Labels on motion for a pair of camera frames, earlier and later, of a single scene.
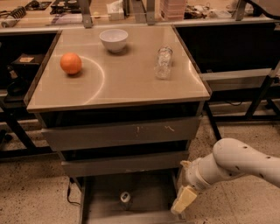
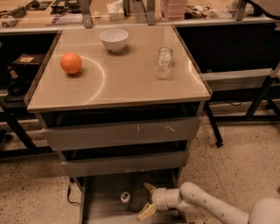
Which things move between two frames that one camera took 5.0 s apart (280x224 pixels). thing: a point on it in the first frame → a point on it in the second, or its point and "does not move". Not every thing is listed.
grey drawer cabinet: x=122 y=106 does not move
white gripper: x=192 y=174 → x=158 y=198
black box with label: x=26 y=63 does not move
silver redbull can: x=125 y=203 does not move
